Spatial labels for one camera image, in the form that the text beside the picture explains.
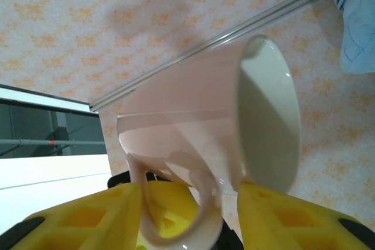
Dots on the aluminium frame post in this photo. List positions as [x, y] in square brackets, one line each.
[293, 5]

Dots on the grey pole red mark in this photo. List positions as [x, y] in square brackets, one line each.
[29, 142]

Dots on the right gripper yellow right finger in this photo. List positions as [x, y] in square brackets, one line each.
[293, 220]

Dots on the pale pink mug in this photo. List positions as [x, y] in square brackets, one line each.
[190, 100]

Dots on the light blue cloth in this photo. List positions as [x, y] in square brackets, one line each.
[357, 27]

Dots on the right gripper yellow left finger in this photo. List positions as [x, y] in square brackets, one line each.
[73, 223]

